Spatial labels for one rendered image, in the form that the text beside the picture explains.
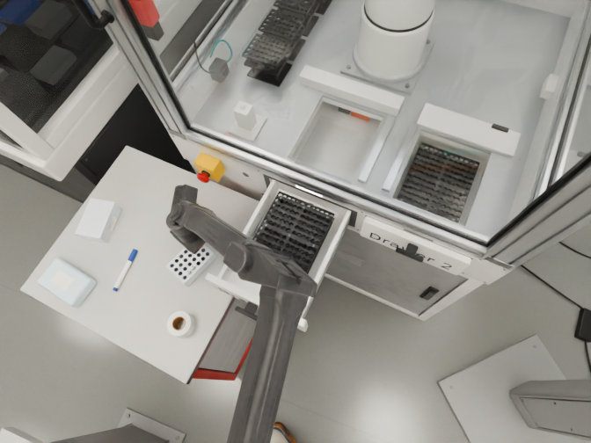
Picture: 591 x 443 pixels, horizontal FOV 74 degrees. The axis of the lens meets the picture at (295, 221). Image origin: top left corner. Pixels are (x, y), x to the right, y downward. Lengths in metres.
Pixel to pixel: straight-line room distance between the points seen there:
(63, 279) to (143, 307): 0.26
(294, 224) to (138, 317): 0.54
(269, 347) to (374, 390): 1.36
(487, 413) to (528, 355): 0.32
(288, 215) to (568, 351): 1.52
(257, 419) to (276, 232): 0.62
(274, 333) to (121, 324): 0.78
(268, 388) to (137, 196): 0.97
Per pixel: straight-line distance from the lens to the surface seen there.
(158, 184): 1.42
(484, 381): 2.00
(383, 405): 1.93
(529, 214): 0.87
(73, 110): 1.47
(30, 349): 2.38
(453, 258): 1.09
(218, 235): 0.80
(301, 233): 1.09
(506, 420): 2.03
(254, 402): 0.61
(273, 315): 0.59
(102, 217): 1.38
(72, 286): 1.36
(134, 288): 1.31
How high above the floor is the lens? 1.91
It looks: 67 degrees down
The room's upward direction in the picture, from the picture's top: 9 degrees counter-clockwise
